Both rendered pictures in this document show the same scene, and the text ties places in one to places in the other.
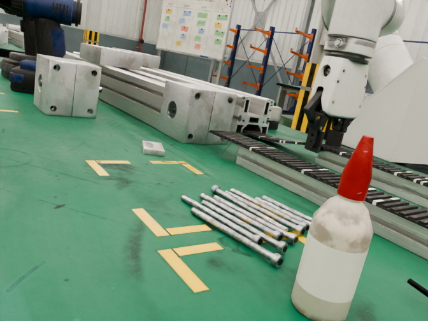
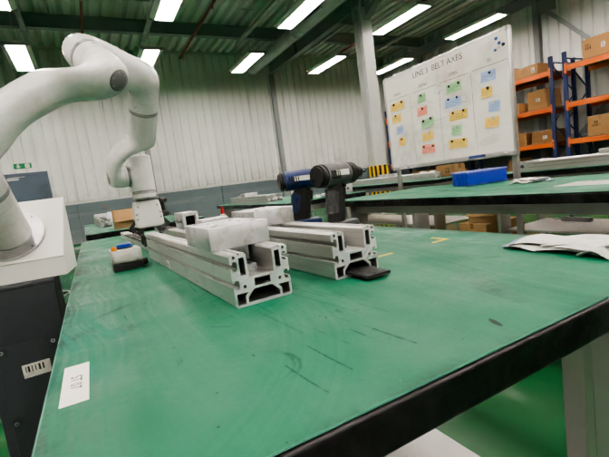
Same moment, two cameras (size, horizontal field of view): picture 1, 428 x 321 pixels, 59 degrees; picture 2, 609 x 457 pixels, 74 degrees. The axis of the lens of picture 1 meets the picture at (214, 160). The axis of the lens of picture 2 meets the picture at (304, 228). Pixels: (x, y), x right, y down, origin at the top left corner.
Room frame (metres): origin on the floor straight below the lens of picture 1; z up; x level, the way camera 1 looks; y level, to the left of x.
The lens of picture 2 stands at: (2.09, 0.61, 0.96)
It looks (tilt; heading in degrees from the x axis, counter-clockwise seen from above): 7 degrees down; 189
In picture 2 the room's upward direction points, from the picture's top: 8 degrees counter-clockwise
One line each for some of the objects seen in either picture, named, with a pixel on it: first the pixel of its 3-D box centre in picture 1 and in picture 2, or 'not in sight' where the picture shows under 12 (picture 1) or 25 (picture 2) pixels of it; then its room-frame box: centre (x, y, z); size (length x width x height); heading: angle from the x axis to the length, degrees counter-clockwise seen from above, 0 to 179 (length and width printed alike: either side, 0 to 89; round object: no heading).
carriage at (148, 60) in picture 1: (134, 62); (226, 239); (1.36, 0.34, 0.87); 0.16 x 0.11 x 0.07; 39
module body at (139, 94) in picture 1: (107, 79); (265, 238); (1.05, 0.33, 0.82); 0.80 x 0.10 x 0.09; 39
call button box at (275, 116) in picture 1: (256, 114); (129, 257); (1.03, -0.09, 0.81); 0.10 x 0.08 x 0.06; 129
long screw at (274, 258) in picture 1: (232, 233); not in sight; (0.31, -0.03, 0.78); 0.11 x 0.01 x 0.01; 46
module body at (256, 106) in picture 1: (167, 87); (195, 253); (1.17, 0.18, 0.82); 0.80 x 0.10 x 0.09; 39
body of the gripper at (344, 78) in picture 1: (339, 84); (147, 211); (0.71, -0.19, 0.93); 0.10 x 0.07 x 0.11; 129
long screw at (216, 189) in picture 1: (246, 207); not in sight; (0.38, -0.04, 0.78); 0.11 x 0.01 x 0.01; 44
